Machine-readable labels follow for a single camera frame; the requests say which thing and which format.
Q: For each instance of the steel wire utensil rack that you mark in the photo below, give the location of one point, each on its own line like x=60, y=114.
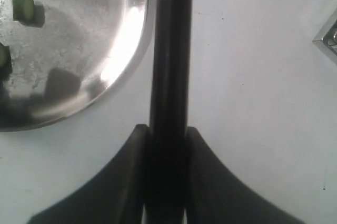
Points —
x=325, y=39

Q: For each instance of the round stainless steel plate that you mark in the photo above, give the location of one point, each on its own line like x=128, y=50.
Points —
x=68, y=56

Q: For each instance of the green vegetable piece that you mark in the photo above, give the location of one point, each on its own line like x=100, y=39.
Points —
x=23, y=10

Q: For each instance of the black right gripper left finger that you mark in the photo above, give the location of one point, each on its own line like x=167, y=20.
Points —
x=114, y=195

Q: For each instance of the dark green object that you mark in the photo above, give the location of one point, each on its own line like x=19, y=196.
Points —
x=4, y=55

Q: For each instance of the black handled paring knife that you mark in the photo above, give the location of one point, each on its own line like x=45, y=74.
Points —
x=167, y=157

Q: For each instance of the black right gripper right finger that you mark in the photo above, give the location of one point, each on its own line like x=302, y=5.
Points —
x=215, y=195

